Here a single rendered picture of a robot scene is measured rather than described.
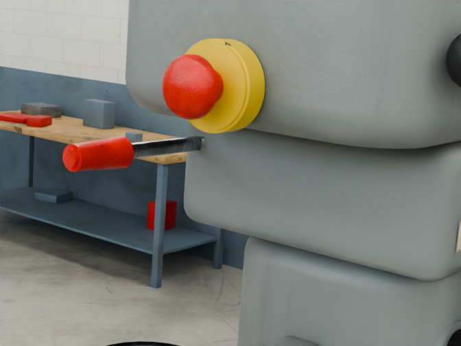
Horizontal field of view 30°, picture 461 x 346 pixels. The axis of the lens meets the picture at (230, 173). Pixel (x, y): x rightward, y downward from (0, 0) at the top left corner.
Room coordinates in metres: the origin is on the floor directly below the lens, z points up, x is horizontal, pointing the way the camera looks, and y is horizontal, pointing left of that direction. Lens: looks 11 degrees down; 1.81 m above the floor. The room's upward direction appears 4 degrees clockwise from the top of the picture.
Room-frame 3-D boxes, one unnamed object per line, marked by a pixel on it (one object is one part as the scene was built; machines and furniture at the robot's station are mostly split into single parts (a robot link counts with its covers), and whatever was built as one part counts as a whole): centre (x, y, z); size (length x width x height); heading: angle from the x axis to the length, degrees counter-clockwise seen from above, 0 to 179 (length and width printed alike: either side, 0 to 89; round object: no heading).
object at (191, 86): (0.53, 0.03, 1.76); 0.04 x 0.03 x 0.04; 53
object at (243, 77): (0.55, 0.01, 1.76); 0.06 x 0.02 x 0.06; 53
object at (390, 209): (0.77, -0.15, 1.68); 0.34 x 0.24 x 0.10; 143
